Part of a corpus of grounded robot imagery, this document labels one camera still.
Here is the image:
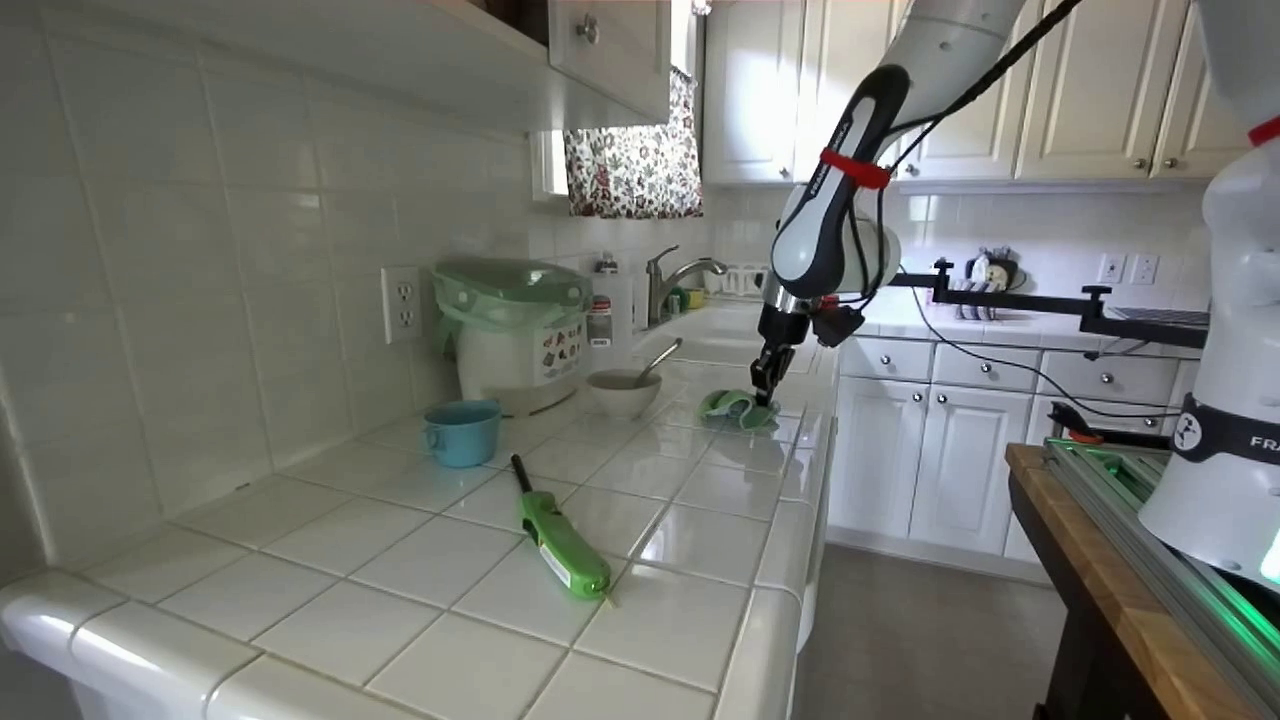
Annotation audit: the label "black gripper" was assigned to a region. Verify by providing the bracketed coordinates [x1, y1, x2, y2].
[747, 302, 816, 404]

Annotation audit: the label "green cleaning cloth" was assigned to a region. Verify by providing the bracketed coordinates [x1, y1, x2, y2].
[695, 383, 786, 432]

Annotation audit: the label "green utility lighter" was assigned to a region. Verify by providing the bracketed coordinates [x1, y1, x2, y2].
[508, 449, 622, 601]

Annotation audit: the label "white sink basin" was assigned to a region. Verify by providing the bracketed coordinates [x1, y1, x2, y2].
[672, 302, 772, 359]

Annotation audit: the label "metal spoon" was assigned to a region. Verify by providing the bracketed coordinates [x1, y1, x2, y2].
[635, 331, 690, 383]

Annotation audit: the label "metal kitchen faucet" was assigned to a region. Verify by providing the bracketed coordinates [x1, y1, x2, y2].
[646, 239, 733, 327]

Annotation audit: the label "white bowl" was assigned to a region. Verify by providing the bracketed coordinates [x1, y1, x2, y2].
[585, 365, 665, 419]

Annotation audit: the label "white lower cabinets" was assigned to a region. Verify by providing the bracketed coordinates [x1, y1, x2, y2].
[826, 331, 1206, 571]

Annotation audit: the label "small soap bottle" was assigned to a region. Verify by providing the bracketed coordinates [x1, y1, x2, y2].
[590, 254, 622, 353]

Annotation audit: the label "dark utensil holder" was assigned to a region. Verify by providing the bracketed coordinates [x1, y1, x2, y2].
[959, 243, 1028, 323]

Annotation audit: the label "floral window curtain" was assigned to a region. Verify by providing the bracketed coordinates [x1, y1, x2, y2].
[564, 74, 708, 219]

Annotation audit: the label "white cooker with green lid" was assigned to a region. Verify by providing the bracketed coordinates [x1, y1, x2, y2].
[429, 254, 595, 418]

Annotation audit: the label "white under-cabinet light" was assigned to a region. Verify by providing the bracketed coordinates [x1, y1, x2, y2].
[536, 123, 572, 206]

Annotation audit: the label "blue mug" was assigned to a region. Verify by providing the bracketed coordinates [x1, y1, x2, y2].
[419, 395, 503, 471]

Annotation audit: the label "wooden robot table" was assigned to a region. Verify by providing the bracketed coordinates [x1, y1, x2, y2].
[1005, 440, 1280, 720]

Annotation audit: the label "white upper cabinets row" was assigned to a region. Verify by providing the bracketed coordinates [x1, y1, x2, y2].
[702, 0, 1252, 189]

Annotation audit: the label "white overhead cabinet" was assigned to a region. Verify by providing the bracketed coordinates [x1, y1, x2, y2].
[75, 0, 678, 137]

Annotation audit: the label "white wire dish rack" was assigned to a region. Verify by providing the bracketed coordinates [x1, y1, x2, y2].
[705, 258, 775, 302]

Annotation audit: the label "black camera cable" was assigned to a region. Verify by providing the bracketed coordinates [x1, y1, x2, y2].
[903, 292, 1191, 419]

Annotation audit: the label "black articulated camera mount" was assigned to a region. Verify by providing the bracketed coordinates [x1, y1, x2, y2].
[887, 258, 1214, 353]

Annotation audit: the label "white wall outlet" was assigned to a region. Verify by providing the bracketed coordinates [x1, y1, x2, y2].
[375, 259, 429, 349]

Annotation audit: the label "aluminium rail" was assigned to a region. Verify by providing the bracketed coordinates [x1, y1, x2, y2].
[1041, 432, 1280, 711]

